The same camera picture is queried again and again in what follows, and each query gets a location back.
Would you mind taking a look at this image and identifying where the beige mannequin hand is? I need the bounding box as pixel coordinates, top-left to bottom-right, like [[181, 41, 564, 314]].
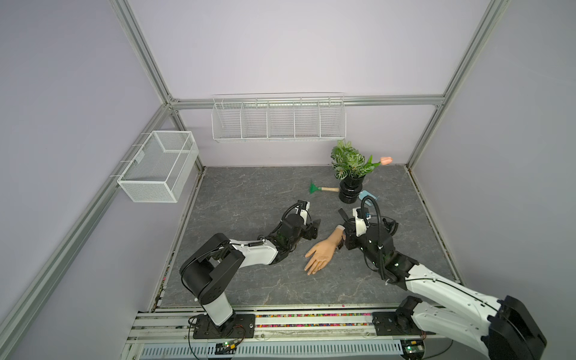
[[304, 225, 345, 275]]

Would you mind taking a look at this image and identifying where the black wrist watch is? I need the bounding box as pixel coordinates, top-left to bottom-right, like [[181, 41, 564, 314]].
[[337, 229, 347, 250]]

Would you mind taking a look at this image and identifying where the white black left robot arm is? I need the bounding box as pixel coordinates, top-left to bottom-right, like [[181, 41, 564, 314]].
[[179, 210, 321, 329]]

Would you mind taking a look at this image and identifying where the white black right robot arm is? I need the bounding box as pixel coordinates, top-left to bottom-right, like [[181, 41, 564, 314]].
[[339, 207, 548, 359]]

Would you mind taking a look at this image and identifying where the black gooseneck hand stand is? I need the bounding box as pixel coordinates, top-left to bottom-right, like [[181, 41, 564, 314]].
[[360, 199, 386, 281]]

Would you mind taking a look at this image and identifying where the black plant pot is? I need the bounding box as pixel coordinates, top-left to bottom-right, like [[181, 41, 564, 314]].
[[338, 175, 365, 204]]

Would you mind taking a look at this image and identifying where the light blue toy fork tool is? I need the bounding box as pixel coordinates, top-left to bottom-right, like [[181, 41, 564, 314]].
[[358, 190, 378, 206]]

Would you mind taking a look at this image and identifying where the green artificial plant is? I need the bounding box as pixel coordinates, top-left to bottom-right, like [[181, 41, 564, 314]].
[[331, 139, 381, 180]]

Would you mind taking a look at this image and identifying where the pink artificial tulip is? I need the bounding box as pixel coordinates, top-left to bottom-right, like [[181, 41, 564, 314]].
[[366, 156, 393, 167]]

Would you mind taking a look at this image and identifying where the right green circuit board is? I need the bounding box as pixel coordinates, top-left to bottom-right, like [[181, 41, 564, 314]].
[[400, 340, 425, 360]]

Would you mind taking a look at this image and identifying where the green circuit board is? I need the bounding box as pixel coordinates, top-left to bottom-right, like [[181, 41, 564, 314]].
[[214, 342, 237, 356], [400, 340, 425, 360]]

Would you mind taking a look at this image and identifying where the left green circuit board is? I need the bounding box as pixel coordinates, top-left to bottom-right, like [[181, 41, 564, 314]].
[[214, 342, 237, 356]]

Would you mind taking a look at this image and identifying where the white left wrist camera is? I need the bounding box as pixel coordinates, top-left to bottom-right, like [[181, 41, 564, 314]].
[[296, 200, 311, 225]]

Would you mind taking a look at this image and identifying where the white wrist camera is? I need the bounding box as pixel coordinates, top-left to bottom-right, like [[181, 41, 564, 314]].
[[296, 200, 311, 225], [352, 207, 371, 237]]

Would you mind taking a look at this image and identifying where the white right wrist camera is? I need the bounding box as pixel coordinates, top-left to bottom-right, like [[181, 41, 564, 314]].
[[352, 207, 371, 237]]

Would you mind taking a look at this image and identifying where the green toy rake wooden handle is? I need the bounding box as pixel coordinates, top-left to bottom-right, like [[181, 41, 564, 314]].
[[308, 181, 340, 194]]

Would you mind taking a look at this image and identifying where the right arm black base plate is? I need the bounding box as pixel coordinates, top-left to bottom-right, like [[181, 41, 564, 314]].
[[372, 311, 428, 339]]

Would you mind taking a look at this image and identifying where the long white wire shelf basket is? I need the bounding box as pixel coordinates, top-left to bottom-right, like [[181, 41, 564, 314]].
[[211, 95, 347, 142]]

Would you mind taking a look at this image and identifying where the white slotted cable duct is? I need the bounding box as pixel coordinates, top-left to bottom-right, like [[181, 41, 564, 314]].
[[138, 340, 404, 359]]

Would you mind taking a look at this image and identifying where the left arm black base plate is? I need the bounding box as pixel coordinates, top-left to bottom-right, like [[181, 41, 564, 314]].
[[189, 313, 256, 340]]

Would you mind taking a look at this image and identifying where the white wire mesh box basket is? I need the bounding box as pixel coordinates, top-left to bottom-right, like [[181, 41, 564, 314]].
[[111, 130, 199, 203]]

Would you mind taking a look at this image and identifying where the aluminium mounting rail frame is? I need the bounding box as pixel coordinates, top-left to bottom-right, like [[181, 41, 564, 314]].
[[118, 305, 496, 360]]

